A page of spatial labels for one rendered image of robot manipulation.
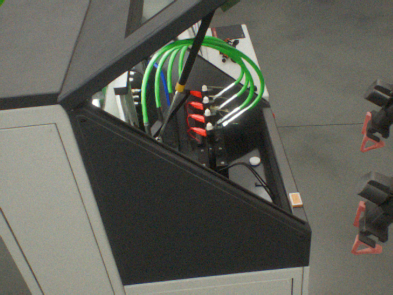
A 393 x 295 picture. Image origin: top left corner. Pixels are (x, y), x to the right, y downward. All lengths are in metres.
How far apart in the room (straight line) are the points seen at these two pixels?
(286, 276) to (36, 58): 0.97
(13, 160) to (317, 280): 1.70
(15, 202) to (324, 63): 3.28
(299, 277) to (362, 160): 1.70
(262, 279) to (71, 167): 0.71
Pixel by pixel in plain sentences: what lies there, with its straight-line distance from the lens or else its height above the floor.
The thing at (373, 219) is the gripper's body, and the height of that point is 1.10.
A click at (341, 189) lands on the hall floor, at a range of 2.91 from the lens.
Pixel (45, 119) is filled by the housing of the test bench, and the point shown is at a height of 1.43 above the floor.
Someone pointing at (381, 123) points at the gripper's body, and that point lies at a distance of 1.58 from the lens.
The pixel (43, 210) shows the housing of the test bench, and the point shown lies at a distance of 1.29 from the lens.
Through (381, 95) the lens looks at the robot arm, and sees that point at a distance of 1.52.
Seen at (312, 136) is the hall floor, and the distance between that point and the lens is 3.29.
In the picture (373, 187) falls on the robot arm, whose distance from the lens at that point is 1.18.
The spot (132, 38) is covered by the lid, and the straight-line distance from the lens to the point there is 0.99.
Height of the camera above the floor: 2.00
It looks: 38 degrees down
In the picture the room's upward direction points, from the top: 6 degrees counter-clockwise
